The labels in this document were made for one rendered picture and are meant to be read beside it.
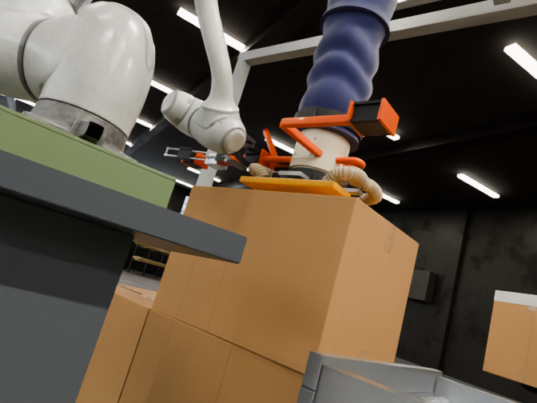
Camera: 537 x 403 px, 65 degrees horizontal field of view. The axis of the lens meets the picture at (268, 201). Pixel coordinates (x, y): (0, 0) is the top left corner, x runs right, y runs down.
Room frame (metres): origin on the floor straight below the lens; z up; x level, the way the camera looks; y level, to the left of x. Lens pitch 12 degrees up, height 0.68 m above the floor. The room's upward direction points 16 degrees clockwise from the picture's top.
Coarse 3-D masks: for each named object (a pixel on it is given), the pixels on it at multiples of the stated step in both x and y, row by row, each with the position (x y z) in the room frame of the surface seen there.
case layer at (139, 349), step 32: (128, 288) 1.81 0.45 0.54; (128, 320) 1.38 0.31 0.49; (160, 320) 1.28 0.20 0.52; (96, 352) 1.45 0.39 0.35; (128, 352) 1.34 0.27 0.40; (160, 352) 1.25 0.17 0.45; (192, 352) 1.17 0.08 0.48; (224, 352) 1.10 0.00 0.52; (96, 384) 1.41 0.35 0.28; (128, 384) 1.31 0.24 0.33; (160, 384) 1.22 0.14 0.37; (192, 384) 1.15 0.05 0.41; (224, 384) 1.08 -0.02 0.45; (256, 384) 1.02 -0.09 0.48; (288, 384) 0.96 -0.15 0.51
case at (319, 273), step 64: (192, 192) 1.32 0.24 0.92; (256, 192) 1.13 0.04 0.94; (192, 256) 1.25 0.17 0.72; (256, 256) 1.09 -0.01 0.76; (320, 256) 0.95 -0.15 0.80; (384, 256) 1.06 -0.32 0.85; (192, 320) 1.20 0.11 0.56; (256, 320) 1.05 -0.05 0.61; (320, 320) 0.93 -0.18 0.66; (384, 320) 1.12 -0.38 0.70
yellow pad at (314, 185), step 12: (240, 180) 1.26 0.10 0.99; (252, 180) 1.23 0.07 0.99; (264, 180) 1.20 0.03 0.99; (276, 180) 1.17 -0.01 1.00; (288, 180) 1.14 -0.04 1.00; (300, 180) 1.11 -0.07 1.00; (312, 180) 1.09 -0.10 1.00; (288, 192) 1.22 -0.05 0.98; (300, 192) 1.18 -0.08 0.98; (312, 192) 1.14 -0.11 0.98; (324, 192) 1.11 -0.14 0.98; (336, 192) 1.07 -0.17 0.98
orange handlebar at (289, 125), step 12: (288, 120) 1.01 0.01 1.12; (300, 120) 0.99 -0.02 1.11; (312, 120) 0.97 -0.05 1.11; (324, 120) 0.94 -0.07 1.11; (336, 120) 0.92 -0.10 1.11; (288, 132) 1.06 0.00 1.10; (300, 144) 1.12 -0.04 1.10; (312, 144) 1.14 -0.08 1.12; (204, 156) 1.58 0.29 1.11; (264, 156) 1.38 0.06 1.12; (276, 156) 1.34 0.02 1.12; (288, 156) 1.32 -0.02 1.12; (360, 168) 1.18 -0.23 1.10
